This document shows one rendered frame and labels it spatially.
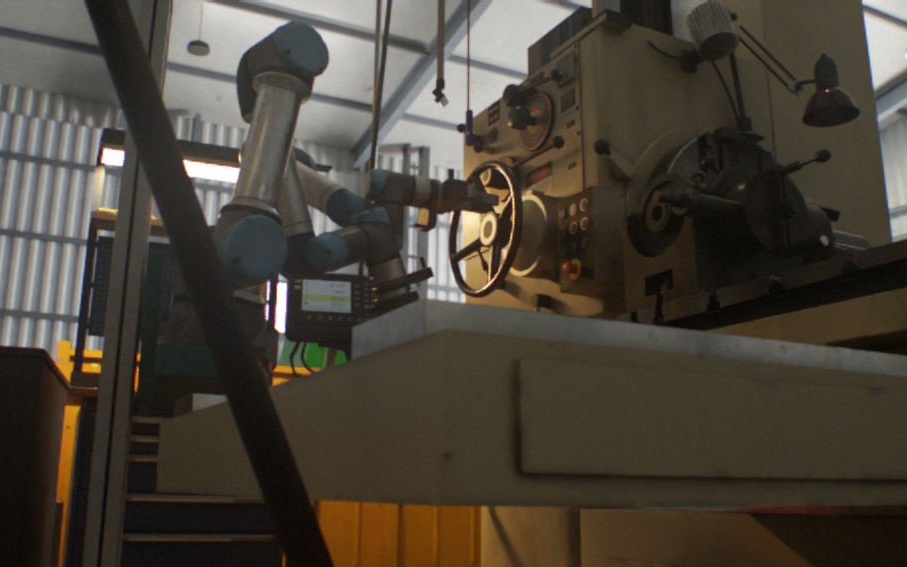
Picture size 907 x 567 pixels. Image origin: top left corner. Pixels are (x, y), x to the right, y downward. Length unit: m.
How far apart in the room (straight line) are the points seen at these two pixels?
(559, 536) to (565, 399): 1.92
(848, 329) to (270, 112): 1.07
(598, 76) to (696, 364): 1.89
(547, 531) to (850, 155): 1.55
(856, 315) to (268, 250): 0.98
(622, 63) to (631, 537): 1.26
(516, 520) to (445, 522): 2.49
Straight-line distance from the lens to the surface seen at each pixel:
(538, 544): 2.57
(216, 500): 3.47
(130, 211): 1.86
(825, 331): 1.58
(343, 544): 4.89
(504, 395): 0.56
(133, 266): 1.83
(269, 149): 1.67
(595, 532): 2.36
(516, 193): 2.26
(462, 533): 5.19
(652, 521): 2.19
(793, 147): 2.93
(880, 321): 1.52
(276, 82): 1.73
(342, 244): 1.72
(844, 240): 2.37
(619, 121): 2.47
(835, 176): 3.05
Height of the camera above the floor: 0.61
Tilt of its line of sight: 14 degrees up
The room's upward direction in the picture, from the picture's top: 1 degrees clockwise
